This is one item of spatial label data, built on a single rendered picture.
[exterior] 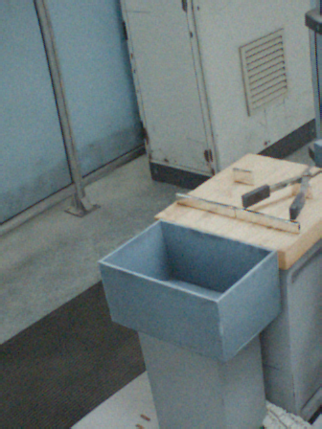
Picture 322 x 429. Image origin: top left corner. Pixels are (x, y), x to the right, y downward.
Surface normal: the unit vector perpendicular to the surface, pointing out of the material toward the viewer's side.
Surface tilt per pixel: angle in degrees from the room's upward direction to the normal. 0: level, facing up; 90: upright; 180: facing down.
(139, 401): 0
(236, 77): 90
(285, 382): 90
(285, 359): 90
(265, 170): 0
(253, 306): 90
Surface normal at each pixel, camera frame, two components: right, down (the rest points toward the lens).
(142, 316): -0.65, 0.44
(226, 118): 0.72, 0.22
